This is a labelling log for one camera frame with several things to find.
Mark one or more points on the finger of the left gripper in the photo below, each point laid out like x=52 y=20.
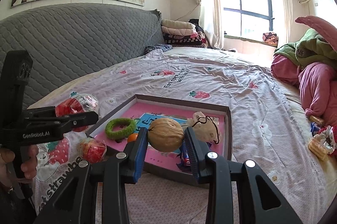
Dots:
x=40 y=112
x=63 y=123

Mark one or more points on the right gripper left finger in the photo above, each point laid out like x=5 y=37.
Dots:
x=75 y=199

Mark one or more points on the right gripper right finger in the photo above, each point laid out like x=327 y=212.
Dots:
x=259 y=200

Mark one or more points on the red surprise egg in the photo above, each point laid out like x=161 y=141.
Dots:
x=78 y=103

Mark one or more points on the orange tangerine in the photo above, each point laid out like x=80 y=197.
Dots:
x=132 y=137

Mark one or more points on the blue snack packet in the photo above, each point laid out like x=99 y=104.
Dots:
x=184 y=157

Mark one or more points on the cream drawstring pouch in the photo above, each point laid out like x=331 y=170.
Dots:
x=206 y=128

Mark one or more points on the brown walnut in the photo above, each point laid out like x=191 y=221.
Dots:
x=165 y=135

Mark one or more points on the person's left hand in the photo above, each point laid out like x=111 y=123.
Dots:
x=20 y=171

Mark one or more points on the blue white surprise egg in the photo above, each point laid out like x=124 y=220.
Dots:
x=92 y=150

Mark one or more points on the grey quilted headboard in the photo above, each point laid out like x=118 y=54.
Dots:
x=68 y=41

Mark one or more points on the strawberry bear bed sheet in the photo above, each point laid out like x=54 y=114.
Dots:
x=264 y=129

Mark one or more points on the snack wrappers pile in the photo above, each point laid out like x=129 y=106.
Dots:
x=323 y=140

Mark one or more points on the dark cardboard box tray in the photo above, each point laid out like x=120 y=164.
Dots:
x=168 y=139

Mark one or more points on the pink blue book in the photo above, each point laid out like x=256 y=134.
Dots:
x=163 y=134

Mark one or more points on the dark patterned cloth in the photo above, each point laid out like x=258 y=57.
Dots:
x=162 y=47

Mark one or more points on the pink duvet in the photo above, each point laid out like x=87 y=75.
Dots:
x=316 y=83

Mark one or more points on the folded blanket stack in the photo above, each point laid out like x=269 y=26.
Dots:
x=184 y=34

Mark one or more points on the green blanket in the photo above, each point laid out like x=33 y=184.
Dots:
x=312 y=47

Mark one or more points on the patterned bag on sill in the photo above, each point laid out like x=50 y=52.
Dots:
x=270 y=38

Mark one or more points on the pink quilted cushion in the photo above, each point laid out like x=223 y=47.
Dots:
x=324 y=28

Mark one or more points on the window with dark frame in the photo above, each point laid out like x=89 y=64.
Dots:
x=247 y=18

